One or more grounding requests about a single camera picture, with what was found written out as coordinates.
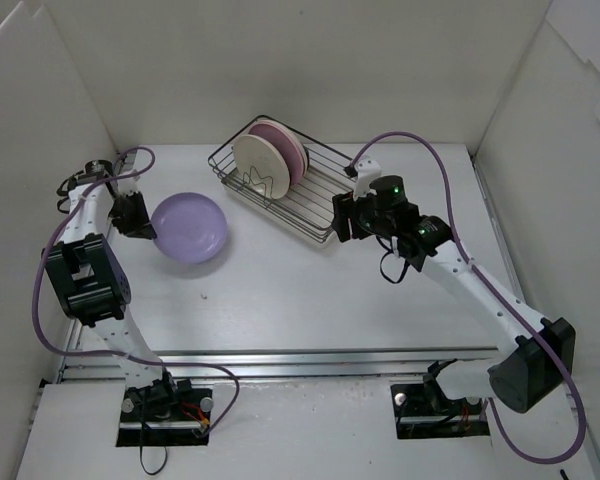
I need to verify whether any purple plate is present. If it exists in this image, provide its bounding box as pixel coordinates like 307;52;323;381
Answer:
151;192;229;265

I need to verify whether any black wire dish rack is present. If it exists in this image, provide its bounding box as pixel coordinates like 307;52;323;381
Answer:
207;115;354;248

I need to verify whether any cream plate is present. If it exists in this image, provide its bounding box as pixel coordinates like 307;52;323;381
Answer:
233;134;290;200

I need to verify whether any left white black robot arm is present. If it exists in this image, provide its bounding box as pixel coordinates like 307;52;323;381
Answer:
45;160;180;420

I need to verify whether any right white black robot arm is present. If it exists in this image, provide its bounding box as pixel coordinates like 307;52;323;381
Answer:
332;175;576;413

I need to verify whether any pink plate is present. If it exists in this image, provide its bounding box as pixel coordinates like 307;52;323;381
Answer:
247;119;309;186

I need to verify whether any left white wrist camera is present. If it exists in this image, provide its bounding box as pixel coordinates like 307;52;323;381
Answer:
112;153;140;196

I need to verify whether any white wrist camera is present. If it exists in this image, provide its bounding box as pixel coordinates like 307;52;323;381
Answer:
112;153;140;196
345;155;381;199

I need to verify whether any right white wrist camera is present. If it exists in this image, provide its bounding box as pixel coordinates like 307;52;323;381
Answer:
345;155;381;199

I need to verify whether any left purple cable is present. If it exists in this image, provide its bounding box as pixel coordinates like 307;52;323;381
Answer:
33;146;241;435

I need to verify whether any aluminium left rail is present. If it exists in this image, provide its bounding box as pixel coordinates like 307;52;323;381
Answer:
52;152;134;384

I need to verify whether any aluminium rail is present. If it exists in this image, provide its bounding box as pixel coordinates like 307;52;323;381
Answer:
62;349;504;381
52;152;134;384
470;154;588;434

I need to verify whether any aluminium front rail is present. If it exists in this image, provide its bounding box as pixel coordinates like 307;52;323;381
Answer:
62;349;504;381

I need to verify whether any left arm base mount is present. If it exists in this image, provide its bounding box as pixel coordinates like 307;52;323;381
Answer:
116;381;213;448

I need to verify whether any black cable on floor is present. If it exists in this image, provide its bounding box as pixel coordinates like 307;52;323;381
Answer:
138;414;170;472

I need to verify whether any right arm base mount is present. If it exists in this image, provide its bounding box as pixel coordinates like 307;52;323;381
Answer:
390;382;490;440

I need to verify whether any aluminium right rail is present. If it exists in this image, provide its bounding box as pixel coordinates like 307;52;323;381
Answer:
470;154;588;434

